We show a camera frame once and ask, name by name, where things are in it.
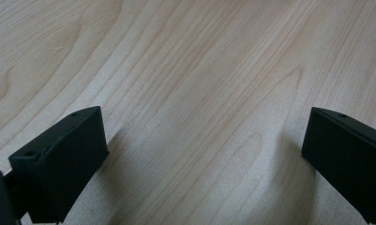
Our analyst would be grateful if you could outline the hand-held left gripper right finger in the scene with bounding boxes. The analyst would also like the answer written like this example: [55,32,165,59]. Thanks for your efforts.
[301,106,376,225]

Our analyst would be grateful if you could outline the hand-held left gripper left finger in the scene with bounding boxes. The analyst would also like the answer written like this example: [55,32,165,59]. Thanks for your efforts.
[8,105,111,225]

